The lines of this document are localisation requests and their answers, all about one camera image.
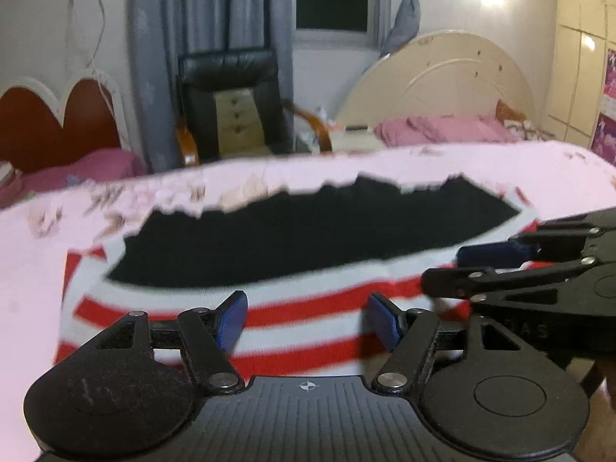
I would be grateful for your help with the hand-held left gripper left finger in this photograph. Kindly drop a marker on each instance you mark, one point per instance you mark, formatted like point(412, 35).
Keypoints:
point(231, 320)

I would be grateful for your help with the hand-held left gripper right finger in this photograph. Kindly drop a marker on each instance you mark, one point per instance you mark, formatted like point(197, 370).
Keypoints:
point(385, 320)

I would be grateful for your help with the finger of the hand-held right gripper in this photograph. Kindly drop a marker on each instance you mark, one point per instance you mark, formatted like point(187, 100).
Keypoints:
point(486, 254)
point(452, 281)

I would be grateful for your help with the striped knit sweater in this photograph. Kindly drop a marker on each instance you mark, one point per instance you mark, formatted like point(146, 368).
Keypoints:
point(308, 236)

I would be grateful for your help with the pink bedding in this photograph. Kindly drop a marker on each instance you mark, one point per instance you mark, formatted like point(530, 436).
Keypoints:
point(442, 130)

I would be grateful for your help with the orange cushion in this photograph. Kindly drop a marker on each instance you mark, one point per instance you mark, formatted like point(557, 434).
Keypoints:
point(509, 111)

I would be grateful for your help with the cream round headboard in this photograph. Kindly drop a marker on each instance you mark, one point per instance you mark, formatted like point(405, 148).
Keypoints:
point(447, 82)

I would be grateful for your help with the pink floral bedsheet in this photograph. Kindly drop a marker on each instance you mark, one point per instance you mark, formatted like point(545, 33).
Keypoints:
point(43, 269)

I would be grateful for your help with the pink pillow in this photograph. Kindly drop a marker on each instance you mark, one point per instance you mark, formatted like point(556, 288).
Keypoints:
point(91, 168)

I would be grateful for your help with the cream wardrobe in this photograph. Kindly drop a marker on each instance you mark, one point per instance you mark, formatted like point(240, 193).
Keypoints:
point(577, 57)

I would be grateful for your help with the black leather chair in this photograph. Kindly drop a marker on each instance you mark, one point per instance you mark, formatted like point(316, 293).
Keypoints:
point(226, 101)

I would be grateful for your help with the tied blue-grey curtain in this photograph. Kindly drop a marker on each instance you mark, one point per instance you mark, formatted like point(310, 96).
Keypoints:
point(404, 9)

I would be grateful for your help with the red scalloped headboard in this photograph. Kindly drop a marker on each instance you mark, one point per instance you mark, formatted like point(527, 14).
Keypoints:
point(43, 125)

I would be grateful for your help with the pink wall poster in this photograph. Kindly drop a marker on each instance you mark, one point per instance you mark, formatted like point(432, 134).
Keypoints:
point(607, 120)

